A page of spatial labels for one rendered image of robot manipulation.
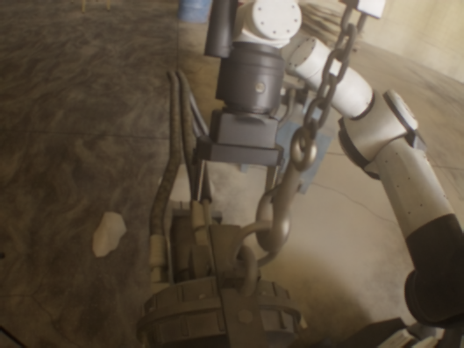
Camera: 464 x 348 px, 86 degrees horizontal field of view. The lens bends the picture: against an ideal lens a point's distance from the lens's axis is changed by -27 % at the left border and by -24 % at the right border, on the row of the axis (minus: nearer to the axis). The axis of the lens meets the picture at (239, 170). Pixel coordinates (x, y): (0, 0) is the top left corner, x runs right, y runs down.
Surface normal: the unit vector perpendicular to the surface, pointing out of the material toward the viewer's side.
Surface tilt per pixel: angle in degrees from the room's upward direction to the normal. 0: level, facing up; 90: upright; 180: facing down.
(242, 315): 0
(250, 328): 0
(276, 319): 32
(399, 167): 69
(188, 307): 26
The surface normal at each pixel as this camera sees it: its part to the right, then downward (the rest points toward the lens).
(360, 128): -0.73, -0.10
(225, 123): 0.25, 0.29
